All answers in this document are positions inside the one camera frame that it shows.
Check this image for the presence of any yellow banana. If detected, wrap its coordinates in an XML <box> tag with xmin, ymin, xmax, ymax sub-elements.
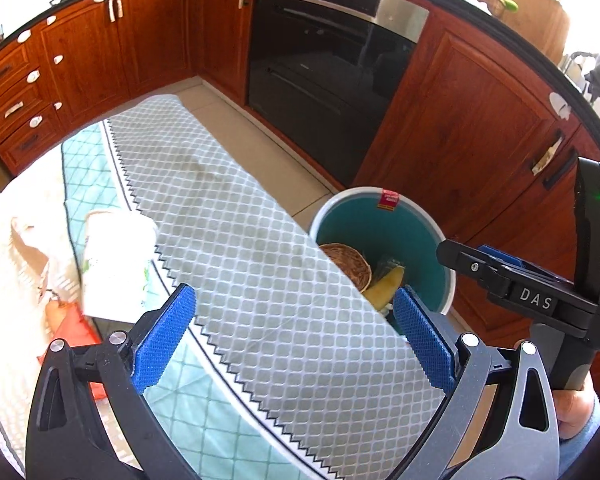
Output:
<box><xmin>364</xmin><ymin>265</ymin><xmax>405</xmax><ymax>311</ymax></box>

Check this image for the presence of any black built-in oven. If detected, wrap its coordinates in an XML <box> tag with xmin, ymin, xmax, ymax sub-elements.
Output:
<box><xmin>245</xmin><ymin>0</ymin><xmax>431</xmax><ymax>188</ymax></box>

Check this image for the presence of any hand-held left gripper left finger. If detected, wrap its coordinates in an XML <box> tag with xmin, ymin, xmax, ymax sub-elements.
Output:
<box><xmin>24</xmin><ymin>283</ymin><xmax>205</xmax><ymax>480</ymax></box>

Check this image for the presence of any patterned grey teal tablecloth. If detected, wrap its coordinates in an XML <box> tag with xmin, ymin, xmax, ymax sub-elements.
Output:
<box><xmin>0</xmin><ymin>95</ymin><xmax>453</xmax><ymax>480</ymax></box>

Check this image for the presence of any wooden door cabinet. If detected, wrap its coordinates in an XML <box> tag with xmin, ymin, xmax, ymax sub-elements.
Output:
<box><xmin>352</xmin><ymin>7</ymin><xmax>600</xmax><ymax>376</ymax></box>

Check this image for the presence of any wooden drawer cabinet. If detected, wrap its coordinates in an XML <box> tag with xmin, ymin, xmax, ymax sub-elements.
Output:
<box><xmin>0</xmin><ymin>0</ymin><xmax>253</xmax><ymax>176</ymax></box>

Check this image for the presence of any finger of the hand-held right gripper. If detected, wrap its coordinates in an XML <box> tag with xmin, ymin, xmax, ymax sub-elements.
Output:
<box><xmin>480</xmin><ymin>246</ymin><xmax>576</xmax><ymax>291</ymax></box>
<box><xmin>437</xmin><ymin>239</ymin><xmax>516</xmax><ymax>306</ymax></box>

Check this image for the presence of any person's right hand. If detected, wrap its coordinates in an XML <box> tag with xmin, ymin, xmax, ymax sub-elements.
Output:
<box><xmin>551</xmin><ymin>387</ymin><xmax>597</xmax><ymax>442</ymax></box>

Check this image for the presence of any dried husk strip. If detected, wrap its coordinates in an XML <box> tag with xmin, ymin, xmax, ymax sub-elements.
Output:
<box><xmin>10</xmin><ymin>216</ymin><xmax>50</xmax><ymax>306</ymax></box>

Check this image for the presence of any orange peel piece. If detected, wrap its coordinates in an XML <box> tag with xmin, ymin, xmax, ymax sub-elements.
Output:
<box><xmin>46</xmin><ymin>299</ymin><xmax>69</xmax><ymax>333</ymax></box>

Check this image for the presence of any red plastic wrapper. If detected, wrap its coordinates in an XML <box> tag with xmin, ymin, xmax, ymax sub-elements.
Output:
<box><xmin>52</xmin><ymin>304</ymin><xmax>108</xmax><ymax>401</ymax></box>

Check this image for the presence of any person's right forearm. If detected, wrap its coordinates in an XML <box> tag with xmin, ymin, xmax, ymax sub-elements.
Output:
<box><xmin>557</xmin><ymin>400</ymin><xmax>600</xmax><ymax>461</ymax></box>

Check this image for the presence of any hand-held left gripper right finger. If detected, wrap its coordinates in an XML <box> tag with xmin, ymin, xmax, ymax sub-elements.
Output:
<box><xmin>390</xmin><ymin>285</ymin><xmax>561</xmax><ymax>480</ymax></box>

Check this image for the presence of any white teal trash bin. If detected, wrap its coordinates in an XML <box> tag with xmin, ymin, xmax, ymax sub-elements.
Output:
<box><xmin>309</xmin><ymin>187</ymin><xmax>457</xmax><ymax>318</ymax></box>

